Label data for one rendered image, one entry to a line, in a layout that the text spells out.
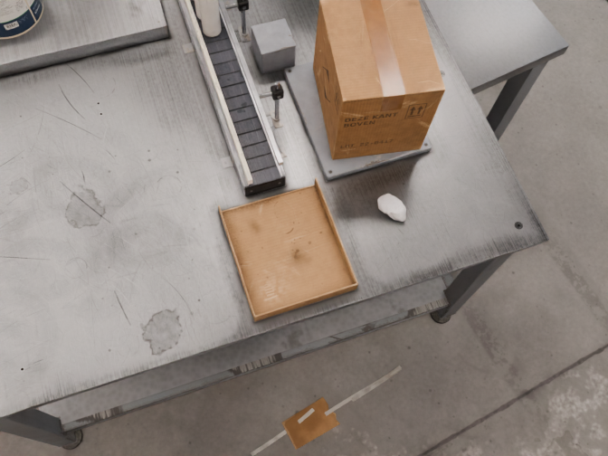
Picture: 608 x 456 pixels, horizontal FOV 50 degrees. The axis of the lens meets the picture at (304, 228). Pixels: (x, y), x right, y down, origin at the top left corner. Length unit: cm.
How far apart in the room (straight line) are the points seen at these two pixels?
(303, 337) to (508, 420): 80
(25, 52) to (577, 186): 212
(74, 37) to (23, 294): 72
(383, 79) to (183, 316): 72
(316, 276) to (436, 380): 97
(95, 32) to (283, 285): 88
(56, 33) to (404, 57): 96
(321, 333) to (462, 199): 72
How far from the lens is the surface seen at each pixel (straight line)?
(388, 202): 165
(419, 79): 153
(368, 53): 156
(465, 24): 206
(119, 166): 175
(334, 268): 159
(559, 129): 301
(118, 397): 218
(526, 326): 259
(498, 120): 238
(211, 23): 184
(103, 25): 195
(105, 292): 162
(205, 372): 215
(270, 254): 160
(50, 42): 195
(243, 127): 171
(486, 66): 198
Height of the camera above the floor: 233
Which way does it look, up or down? 67 degrees down
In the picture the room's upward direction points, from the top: 7 degrees clockwise
